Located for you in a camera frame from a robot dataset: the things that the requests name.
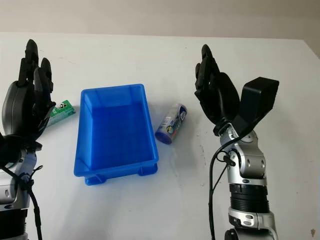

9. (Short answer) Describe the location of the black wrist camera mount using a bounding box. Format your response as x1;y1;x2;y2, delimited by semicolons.
0;132;43;171
232;76;280;138

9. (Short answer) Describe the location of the purple printed can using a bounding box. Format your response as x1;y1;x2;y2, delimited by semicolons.
154;102;189;146

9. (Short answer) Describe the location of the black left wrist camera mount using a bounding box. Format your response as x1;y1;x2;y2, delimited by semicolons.
0;132;43;171

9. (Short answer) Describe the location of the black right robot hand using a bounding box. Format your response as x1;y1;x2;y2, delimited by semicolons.
194;44;241;126

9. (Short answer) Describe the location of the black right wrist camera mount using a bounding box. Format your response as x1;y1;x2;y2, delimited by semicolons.
232;76;280;138

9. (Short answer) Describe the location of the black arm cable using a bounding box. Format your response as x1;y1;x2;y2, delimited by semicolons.
0;164;44;240
207;134;242;240

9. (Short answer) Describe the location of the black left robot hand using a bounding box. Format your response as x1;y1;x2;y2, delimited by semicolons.
1;39;57;143

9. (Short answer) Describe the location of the green Darlie toothpaste box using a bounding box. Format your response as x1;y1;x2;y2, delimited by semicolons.
46;99;77;127

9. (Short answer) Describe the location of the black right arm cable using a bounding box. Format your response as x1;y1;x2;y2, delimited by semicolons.
207;134;242;240

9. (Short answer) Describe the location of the blue plastic tray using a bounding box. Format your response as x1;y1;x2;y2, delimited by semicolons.
73;83;160;187

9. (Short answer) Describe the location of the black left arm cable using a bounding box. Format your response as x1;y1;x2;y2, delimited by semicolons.
0;164;44;240

